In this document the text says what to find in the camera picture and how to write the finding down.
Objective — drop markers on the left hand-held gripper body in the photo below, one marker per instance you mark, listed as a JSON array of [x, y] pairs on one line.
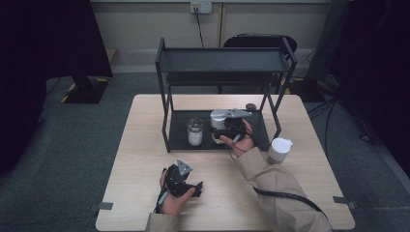
[[177, 182]]

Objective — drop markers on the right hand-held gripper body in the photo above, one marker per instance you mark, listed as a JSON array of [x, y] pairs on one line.
[[233, 125]]

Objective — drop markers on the yellow grain glass jar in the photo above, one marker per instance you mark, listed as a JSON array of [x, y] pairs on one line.
[[218, 122]]

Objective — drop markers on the white paper cup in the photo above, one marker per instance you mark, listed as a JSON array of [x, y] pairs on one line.
[[279, 148]]

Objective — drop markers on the black metal two-tier rack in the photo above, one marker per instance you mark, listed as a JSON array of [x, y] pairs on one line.
[[222, 61]]

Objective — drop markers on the person's right hand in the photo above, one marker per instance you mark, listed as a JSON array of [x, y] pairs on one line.
[[243, 145]]

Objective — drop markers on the person's left hand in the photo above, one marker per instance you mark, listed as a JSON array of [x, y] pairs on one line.
[[172, 204]]

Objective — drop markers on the clear lid jar white powder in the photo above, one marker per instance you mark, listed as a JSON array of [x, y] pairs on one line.
[[195, 137]]

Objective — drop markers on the small dark round object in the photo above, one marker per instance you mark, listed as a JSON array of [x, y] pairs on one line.
[[250, 106]]

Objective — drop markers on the grey tape piece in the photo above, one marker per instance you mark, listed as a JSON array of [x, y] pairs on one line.
[[105, 205], [341, 199]]

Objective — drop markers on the black chair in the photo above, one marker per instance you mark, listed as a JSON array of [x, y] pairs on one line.
[[257, 41]]

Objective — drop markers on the dark grey stand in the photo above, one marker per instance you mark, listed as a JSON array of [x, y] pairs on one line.
[[325, 48]]

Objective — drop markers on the black stand base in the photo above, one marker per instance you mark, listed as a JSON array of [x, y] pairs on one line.
[[85, 92]]

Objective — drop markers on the black curtain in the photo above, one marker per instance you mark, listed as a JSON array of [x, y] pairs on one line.
[[380, 64], [38, 48]]

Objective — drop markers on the white wall socket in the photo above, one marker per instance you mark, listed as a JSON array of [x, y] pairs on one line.
[[200, 7]]

